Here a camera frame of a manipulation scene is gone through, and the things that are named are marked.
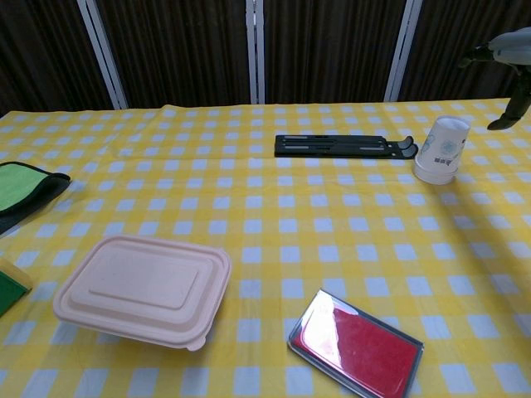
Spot green cloth black edged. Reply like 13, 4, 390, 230
0, 161, 71, 235

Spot grey black right robot hand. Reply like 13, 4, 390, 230
457, 26, 531, 132

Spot yellow green sponge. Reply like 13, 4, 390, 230
0, 256, 34, 318

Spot yellow white checked tablecloth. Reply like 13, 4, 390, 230
0, 97, 531, 398

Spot white floral paper cup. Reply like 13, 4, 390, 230
416, 116, 471, 173

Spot beige lidded lunch box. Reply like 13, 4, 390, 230
52, 234, 232, 352

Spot white screen frame post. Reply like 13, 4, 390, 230
76, 0, 129, 110
383, 0, 423, 103
245, 0, 266, 105

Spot black folding stand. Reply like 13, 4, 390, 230
274, 133, 417, 159

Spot red ink pad case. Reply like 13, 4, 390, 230
287, 289, 425, 398

